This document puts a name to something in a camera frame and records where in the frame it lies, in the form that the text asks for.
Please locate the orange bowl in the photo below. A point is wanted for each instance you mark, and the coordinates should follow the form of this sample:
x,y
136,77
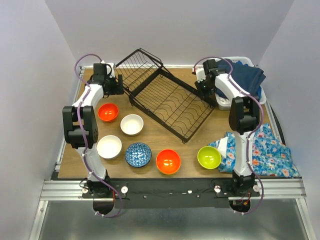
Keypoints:
x,y
168,161
108,112

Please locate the black wire dish rack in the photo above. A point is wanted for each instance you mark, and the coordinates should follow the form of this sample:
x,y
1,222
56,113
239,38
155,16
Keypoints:
x,y
154,90

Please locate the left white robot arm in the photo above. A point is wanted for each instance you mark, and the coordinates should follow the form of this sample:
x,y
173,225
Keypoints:
x,y
81,128

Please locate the white plastic laundry basket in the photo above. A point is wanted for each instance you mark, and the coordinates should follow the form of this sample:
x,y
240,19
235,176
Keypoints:
x,y
223,65

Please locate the lime green bowl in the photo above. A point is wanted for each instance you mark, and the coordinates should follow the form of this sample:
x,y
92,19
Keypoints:
x,y
209,157

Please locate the dark blue jeans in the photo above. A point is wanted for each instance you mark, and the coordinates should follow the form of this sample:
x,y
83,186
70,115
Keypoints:
x,y
247,77

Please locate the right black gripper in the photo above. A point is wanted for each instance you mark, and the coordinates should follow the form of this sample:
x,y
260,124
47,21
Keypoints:
x,y
203,94

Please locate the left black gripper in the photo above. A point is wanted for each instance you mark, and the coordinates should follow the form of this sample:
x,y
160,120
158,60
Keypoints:
x,y
118,89

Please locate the white bowl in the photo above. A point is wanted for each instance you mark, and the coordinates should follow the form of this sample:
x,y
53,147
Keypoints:
x,y
109,147
132,124

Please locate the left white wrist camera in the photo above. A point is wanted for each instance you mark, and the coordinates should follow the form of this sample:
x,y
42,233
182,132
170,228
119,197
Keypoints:
x,y
110,69

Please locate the orange bowl far left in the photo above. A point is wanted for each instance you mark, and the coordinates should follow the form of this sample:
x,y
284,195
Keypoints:
x,y
108,112

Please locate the orange bowl centre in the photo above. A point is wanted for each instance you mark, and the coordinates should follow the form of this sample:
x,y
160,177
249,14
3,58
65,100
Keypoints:
x,y
168,161

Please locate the white cloth in basket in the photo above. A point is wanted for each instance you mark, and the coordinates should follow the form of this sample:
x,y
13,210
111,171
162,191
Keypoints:
x,y
223,101

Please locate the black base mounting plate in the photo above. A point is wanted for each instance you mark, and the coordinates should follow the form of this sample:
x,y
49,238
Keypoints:
x,y
168,193

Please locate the blue patterned bowl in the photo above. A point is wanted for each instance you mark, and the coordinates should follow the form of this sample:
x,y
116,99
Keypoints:
x,y
138,155

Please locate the blue floral cloth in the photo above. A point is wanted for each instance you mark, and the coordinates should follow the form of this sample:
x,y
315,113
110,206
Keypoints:
x,y
270,157

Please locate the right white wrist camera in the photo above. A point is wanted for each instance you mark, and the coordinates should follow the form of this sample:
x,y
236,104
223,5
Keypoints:
x,y
200,74

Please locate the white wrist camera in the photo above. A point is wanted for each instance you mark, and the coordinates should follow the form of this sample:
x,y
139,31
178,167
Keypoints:
x,y
110,69
200,74

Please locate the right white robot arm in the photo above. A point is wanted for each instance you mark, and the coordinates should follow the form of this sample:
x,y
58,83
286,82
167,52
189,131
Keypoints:
x,y
244,120

